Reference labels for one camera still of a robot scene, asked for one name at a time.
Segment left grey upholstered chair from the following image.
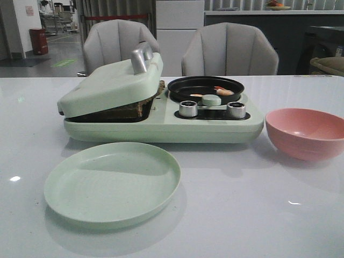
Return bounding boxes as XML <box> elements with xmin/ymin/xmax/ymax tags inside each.
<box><xmin>83</xmin><ymin>19</ymin><xmax>160</xmax><ymax>75</ymax></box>

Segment right grey upholstered chair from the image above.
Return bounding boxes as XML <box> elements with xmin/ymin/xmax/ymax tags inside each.
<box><xmin>182</xmin><ymin>22</ymin><xmax>279</xmax><ymax>76</ymax></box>

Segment orange shrimp piece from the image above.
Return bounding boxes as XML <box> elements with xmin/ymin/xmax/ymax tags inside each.
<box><xmin>214</xmin><ymin>86</ymin><xmax>234</xmax><ymax>96</ymax></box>

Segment grey upholstered chair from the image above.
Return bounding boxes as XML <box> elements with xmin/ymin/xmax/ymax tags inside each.
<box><xmin>83</xmin><ymin>19</ymin><xmax>160</xmax><ymax>75</ymax></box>
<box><xmin>182</xmin><ymin>22</ymin><xmax>279</xmax><ymax>76</ymax></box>

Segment pink plastic bowl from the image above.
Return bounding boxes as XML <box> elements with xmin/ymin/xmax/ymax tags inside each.
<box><xmin>265</xmin><ymin>108</ymin><xmax>343</xmax><ymax>161</ymax></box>

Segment silver control knob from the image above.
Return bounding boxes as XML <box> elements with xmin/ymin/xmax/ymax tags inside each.
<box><xmin>226</xmin><ymin>102</ymin><xmax>246</xmax><ymax>119</ymax></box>
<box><xmin>178</xmin><ymin>101</ymin><xmax>198</xmax><ymax>118</ymax></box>

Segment mint green breakfast maker base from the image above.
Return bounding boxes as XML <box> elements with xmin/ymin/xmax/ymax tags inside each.
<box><xmin>64</xmin><ymin>79</ymin><xmax>264</xmax><ymax>143</ymax></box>

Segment white bread slice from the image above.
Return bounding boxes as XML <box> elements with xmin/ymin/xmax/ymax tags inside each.
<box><xmin>87</xmin><ymin>101</ymin><xmax>152</xmax><ymax>120</ymax></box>
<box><xmin>157</xmin><ymin>80</ymin><xmax>165</xmax><ymax>95</ymax></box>

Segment fruit plate on counter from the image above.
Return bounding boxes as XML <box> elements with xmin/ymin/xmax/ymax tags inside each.
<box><xmin>266</xmin><ymin>0</ymin><xmax>291</xmax><ymax>11</ymax></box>

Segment mint green plate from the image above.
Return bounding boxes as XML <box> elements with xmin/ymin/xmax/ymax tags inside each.
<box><xmin>44</xmin><ymin>142</ymin><xmax>181</xmax><ymax>230</ymax></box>

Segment black round frying pan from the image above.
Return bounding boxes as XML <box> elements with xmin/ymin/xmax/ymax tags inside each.
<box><xmin>168</xmin><ymin>76</ymin><xmax>245</xmax><ymax>105</ymax></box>

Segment dark kitchen counter cabinet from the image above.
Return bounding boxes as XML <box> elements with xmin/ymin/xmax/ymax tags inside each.
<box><xmin>204</xmin><ymin>10</ymin><xmax>343</xmax><ymax>75</ymax></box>

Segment red barrier tape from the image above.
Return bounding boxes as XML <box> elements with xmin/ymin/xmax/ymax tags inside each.
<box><xmin>83</xmin><ymin>13</ymin><xmax>151</xmax><ymax>21</ymax></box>

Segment white refrigerator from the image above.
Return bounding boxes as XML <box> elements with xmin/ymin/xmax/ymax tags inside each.
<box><xmin>155</xmin><ymin>1</ymin><xmax>205</xmax><ymax>77</ymax></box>

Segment red bin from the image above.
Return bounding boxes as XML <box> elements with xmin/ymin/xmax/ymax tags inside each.
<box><xmin>29</xmin><ymin>28</ymin><xmax>48</xmax><ymax>55</ymax></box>

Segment tan sofa cushion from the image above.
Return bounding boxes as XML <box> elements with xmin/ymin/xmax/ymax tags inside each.
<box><xmin>310</xmin><ymin>56</ymin><xmax>344</xmax><ymax>76</ymax></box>

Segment left silver control knob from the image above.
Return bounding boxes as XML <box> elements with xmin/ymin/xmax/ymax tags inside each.
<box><xmin>178</xmin><ymin>101</ymin><xmax>198</xmax><ymax>118</ymax></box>

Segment right silver control knob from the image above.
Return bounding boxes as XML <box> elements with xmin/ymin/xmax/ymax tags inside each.
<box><xmin>226</xmin><ymin>102</ymin><xmax>246</xmax><ymax>119</ymax></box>

